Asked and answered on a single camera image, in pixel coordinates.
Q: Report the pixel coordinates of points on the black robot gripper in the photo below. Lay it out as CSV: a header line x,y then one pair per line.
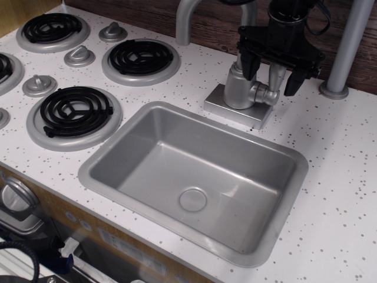
x,y
284,43

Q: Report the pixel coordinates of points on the silver faucet lever handle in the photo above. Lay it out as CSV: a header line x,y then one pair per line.
x,y
269,94

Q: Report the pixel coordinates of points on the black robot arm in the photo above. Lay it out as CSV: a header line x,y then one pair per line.
x,y
293,10

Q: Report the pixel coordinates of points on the grey vertical support pole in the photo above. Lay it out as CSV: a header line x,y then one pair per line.
x,y
335,87

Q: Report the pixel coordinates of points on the silver faucet with base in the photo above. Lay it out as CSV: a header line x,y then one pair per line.
x,y
232,100

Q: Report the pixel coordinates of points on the grey plastic sink basin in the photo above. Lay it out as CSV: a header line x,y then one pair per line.
x,y
222,189

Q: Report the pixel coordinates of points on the back right stove burner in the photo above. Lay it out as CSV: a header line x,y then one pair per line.
x,y
140,62

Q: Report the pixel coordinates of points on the silver stove knob back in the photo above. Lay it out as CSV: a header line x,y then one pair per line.
x,y
112,33

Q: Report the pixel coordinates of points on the silver stove knob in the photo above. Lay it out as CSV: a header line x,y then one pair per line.
x,y
112,33
79,57
39,86

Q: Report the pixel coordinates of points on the silver stove knob middle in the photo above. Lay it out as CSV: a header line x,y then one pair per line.
x,y
79,57

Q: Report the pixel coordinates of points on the front right stove burner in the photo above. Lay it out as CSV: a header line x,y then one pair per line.
x,y
74,118

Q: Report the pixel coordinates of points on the back left stove burner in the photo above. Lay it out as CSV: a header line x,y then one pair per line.
x,y
54,32

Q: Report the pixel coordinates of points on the silver stove knob front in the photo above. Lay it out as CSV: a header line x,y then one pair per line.
x,y
39,86

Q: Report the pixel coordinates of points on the left edge stove burner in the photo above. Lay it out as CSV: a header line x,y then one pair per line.
x,y
12,72

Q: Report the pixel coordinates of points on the silver oven dial knob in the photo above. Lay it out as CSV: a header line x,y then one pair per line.
x,y
17,199

